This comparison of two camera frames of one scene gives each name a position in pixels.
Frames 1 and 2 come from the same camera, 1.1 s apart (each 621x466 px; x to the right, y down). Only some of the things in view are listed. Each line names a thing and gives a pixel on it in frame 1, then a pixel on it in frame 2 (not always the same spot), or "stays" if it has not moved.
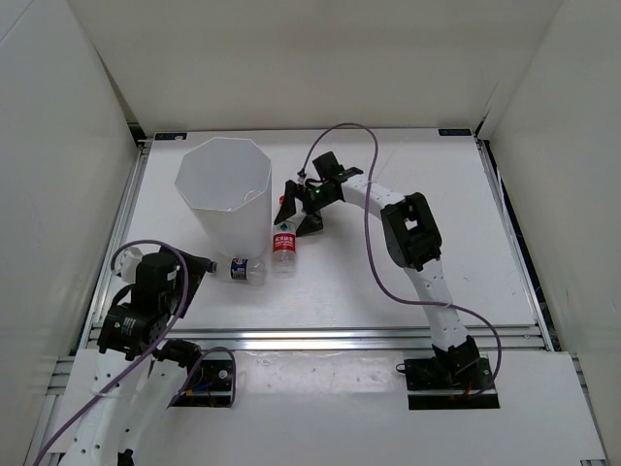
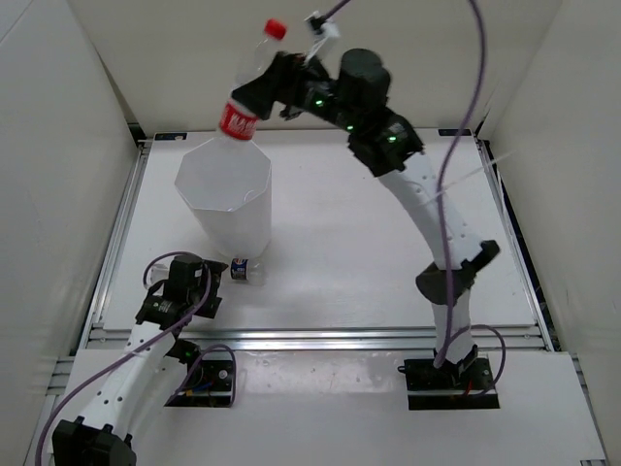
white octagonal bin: x=226 y=183 stays
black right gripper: x=288 y=209 to x=275 y=85
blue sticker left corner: x=170 y=136 stays
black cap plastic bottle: x=246 y=271 stays
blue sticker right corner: x=454 y=132 stays
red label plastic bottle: x=284 y=240 to x=237 y=121
